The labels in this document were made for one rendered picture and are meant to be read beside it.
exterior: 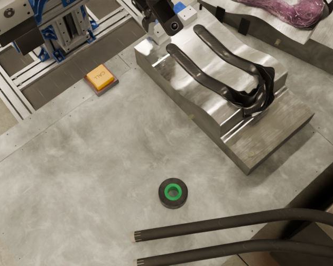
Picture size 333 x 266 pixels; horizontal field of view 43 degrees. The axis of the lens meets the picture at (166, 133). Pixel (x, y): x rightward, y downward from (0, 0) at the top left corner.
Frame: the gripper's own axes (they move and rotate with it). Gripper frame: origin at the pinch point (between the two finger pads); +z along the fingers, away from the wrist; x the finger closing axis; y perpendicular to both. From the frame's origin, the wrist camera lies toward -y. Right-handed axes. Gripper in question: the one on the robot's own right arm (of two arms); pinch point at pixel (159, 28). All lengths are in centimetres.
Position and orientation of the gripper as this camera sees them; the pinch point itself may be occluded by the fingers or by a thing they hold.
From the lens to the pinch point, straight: 127.8
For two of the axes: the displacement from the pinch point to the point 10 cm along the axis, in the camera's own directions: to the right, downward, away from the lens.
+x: -7.6, 6.4, -1.1
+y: -6.5, -7.4, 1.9
